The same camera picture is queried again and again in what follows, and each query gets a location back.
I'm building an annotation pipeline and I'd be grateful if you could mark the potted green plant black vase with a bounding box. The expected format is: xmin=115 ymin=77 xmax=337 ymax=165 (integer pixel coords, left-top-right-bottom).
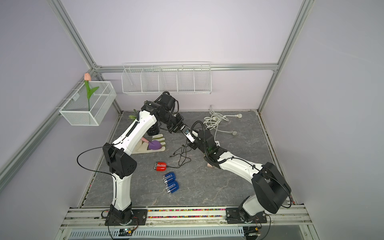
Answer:
xmin=129 ymin=110 xmax=160 ymax=136

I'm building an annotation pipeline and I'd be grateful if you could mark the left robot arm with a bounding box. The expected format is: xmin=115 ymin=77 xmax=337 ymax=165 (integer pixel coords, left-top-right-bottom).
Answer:
xmin=97 ymin=91 xmax=183 ymax=227

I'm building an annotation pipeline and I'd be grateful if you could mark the red electric shaver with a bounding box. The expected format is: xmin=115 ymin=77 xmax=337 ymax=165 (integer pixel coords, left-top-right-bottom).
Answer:
xmin=154 ymin=162 xmax=167 ymax=172

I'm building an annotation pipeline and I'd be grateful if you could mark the white power cord bundle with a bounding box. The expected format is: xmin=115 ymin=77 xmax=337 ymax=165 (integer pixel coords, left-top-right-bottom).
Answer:
xmin=202 ymin=105 xmax=243 ymax=139

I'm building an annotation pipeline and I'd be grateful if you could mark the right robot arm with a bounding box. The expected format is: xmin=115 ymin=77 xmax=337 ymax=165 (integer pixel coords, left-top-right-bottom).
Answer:
xmin=187 ymin=121 xmax=292 ymax=223

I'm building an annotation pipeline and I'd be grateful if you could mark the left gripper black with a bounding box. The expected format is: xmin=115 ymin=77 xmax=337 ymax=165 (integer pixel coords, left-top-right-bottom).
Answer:
xmin=160 ymin=112 xmax=188 ymax=134

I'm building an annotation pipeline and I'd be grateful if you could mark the cream hand-shaped holder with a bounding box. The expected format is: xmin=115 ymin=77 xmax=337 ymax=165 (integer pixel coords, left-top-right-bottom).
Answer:
xmin=132 ymin=134 xmax=166 ymax=154

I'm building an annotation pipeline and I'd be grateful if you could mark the pink artificial tulip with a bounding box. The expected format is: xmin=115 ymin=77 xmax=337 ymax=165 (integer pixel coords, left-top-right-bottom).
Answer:
xmin=84 ymin=73 xmax=99 ymax=111

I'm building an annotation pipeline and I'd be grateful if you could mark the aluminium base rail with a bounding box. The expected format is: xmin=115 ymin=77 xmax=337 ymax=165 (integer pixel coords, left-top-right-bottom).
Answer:
xmin=61 ymin=205 xmax=313 ymax=229

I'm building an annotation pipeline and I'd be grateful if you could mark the white wire basket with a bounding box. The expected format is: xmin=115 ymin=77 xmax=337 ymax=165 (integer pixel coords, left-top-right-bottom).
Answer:
xmin=59 ymin=81 xmax=117 ymax=126

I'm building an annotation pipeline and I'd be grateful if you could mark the black USB cable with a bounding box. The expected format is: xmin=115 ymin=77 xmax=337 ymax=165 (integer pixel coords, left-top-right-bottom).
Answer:
xmin=168 ymin=140 xmax=193 ymax=167
xmin=166 ymin=140 xmax=199 ymax=169

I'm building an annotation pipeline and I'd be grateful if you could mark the long white wire shelf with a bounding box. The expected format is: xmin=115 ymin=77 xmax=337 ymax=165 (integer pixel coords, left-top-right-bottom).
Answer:
xmin=121 ymin=62 xmax=212 ymax=95

